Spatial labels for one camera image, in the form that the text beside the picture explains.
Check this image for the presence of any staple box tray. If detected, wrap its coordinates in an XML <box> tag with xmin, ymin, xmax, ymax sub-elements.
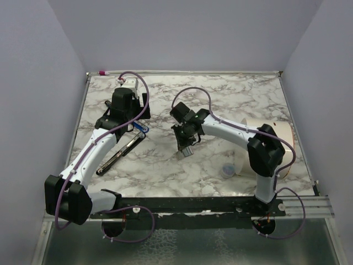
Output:
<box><xmin>176</xmin><ymin>146</ymin><xmax>194</xmax><ymax>160</ymax></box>

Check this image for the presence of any blue stapler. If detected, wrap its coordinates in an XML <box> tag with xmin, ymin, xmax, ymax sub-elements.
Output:
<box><xmin>104</xmin><ymin>100</ymin><xmax>149</xmax><ymax>134</ymax></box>

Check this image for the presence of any black stapler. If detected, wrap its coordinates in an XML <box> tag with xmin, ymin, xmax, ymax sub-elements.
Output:
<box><xmin>96</xmin><ymin>132</ymin><xmax>146</xmax><ymax>176</ymax></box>

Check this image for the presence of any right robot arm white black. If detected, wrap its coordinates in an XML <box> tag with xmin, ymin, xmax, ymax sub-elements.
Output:
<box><xmin>170</xmin><ymin>102</ymin><xmax>285</xmax><ymax>216</ymax></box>

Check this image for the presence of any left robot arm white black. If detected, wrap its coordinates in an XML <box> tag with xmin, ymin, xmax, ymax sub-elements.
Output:
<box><xmin>44</xmin><ymin>86</ymin><xmax>151</xmax><ymax>225</ymax></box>

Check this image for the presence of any clear jar of paper clips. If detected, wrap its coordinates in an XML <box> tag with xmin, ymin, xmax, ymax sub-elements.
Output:
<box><xmin>221</xmin><ymin>163</ymin><xmax>236</xmax><ymax>178</ymax></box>

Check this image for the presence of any large white paper roll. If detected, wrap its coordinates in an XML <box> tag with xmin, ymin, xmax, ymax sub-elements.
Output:
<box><xmin>234</xmin><ymin>118</ymin><xmax>295</xmax><ymax>178</ymax></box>

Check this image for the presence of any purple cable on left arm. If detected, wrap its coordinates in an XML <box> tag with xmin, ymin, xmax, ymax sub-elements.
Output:
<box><xmin>54</xmin><ymin>71</ymin><xmax>150</xmax><ymax>230</ymax></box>

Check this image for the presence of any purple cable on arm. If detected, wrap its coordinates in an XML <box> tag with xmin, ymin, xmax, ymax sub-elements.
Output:
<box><xmin>54</xmin><ymin>71</ymin><xmax>150</xmax><ymax>230</ymax></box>
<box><xmin>170</xmin><ymin>87</ymin><xmax>297</xmax><ymax>194</ymax></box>

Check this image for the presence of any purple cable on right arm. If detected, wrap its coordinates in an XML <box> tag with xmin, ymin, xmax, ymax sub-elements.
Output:
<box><xmin>170</xmin><ymin>87</ymin><xmax>297</xmax><ymax>194</ymax></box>

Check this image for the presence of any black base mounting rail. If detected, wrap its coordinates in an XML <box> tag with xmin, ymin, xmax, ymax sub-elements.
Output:
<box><xmin>90</xmin><ymin>196</ymin><xmax>285</xmax><ymax>230</ymax></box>

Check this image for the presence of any purple cable left base loop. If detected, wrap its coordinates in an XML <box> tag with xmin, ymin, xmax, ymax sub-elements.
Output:
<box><xmin>101</xmin><ymin>205</ymin><xmax>155</xmax><ymax>244</ymax></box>

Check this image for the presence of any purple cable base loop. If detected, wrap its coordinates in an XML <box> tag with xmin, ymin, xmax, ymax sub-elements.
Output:
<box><xmin>255</xmin><ymin>187</ymin><xmax>307</xmax><ymax>240</ymax></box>
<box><xmin>101</xmin><ymin>205</ymin><xmax>155</xmax><ymax>244</ymax></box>

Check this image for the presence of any aluminium frame rail front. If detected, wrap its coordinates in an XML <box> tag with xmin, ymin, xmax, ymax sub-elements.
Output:
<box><xmin>42</xmin><ymin>194</ymin><xmax>336</xmax><ymax>221</ymax></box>

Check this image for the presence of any purple cable right base loop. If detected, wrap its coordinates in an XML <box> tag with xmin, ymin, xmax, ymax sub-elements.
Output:
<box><xmin>255</xmin><ymin>187</ymin><xmax>307</xmax><ymax>240</ymax></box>

